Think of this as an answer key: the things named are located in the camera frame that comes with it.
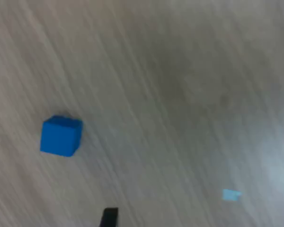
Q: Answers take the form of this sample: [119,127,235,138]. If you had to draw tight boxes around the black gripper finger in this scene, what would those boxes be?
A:
[99,207,119,227]

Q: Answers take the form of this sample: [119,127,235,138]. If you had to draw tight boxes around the small blue tape piece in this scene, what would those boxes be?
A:
[222,188,242,201]

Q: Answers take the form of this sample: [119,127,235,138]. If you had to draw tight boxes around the blue cube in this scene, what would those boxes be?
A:
[39,114,83,158]

